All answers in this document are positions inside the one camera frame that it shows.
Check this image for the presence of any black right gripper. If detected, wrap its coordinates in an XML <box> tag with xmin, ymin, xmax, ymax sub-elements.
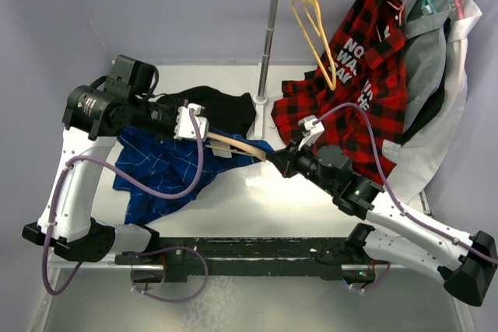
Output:
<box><xmin>269</xmin><ymin>135</ymin><xmax>337</xmax><ymax>194</ymax></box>

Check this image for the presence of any beige plastic hanger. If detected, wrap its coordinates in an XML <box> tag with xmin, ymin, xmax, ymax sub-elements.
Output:
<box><xmin>207</xmin><ymin>131</ymin><xmax>267</xmax><ymax>162</ymax></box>

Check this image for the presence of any blue plaid shirt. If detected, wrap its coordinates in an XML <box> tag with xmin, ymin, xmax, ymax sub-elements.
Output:
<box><xmin>113</xmin><ymin>128</ymin><xmax>260</xmax><ymax>225</ymax></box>

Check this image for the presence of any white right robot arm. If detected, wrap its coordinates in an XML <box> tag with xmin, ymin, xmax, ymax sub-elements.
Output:
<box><xmin>267</xmin><ymin>145</ymin><xmax>497</xmax><ymax>307</ymax></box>

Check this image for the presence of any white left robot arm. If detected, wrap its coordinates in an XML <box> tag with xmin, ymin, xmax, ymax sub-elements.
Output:
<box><xmin>22</xmin><ymin>55</ymin><xmax>176</xmax><ymax>264</ymax></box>

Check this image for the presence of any red black plaid shirt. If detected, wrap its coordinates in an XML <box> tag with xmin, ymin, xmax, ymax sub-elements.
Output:
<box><xmin>272</xmin><ymin>0</ymin><xmax>407</xmax><ymax>183</ymax></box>

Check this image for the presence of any white shirt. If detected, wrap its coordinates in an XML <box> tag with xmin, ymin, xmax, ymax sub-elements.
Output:
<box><xmin>388</xmin><ymin>0</ymin><xmax>482</xmax><ymax>203</ymax></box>

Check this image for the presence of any grey shirt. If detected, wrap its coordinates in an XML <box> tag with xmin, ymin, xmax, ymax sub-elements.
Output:
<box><xmin>403</xmin><ymin>0</ymin><xmax>452</xmax><ymax>137</ymax></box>

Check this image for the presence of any black garment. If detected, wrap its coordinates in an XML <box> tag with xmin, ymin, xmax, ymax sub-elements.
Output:
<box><xmin>157</xmin><ymin>86</ymin><xmax>256</xmax><ymax>138</ymax></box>

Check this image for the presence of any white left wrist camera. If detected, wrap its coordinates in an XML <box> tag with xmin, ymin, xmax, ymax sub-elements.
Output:
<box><xmin>174</xmin><ymin>103</ymin><xmax>209</xmax><ymax>142</ymax></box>

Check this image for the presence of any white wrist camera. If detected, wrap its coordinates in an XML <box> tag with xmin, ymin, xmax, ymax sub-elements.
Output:
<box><xmin>174</xmin><ymin>103</ymin><xmax>209</xmax><ymax>142</ymax></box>
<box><xmin>298</xmin><ymin>115</ymin><xmax>325</xmax><ymax>150</ymax></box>

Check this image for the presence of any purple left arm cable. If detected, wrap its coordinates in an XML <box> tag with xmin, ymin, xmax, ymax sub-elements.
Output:
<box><xmin>41</xmin><ymin>108</ymin><xmax>205</xmax><ymax>296</ymax></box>

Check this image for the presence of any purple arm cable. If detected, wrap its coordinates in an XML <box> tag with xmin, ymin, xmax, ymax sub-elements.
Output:
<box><xmin>41</xmin><ymin>108</ymin><xmax>205</xmax><ymax>296</ymax></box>
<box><xmin>314</xmin><ymin>102</ymin><xmax>498</xmax><ymax>265</ymax></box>

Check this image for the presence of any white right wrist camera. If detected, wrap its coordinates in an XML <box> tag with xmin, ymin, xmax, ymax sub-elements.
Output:
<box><xmin>298</xmin><ymin>115</ymin><xmax>325</xmax><ymax>150</ymax></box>

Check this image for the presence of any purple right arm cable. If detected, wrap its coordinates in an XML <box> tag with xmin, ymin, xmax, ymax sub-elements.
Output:
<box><xmin>314</xmin><ymin>102</ymin><xmax>498</xmax><ymax>265</ymax></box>

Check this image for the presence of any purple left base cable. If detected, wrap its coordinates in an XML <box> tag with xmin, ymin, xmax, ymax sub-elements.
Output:
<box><xmin>129</xmin><ymin>244</ymin><xmax>211</xmax><ymax>304</ymax></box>

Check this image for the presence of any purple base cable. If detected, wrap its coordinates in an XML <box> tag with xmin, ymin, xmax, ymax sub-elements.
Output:
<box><xmin>348</xmin><ymin>261</ymin><xmax>392</xmax><ymax>294</ymax></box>
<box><xmin>129</xmin><ymin>244</ymin><xmax>211</xmax><ymax>304</ymax></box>

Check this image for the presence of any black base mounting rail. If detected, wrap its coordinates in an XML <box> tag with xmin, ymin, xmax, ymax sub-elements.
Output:
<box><xmin>115</xmin><ymin>237</ymin><xmax>384</xmax><ymax>285</ymax></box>

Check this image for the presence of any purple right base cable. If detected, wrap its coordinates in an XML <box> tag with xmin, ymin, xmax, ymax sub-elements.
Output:
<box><xmin>348</xmin><ymin>261</ymin><xmax>392</xmax><ymax>294</ymax></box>

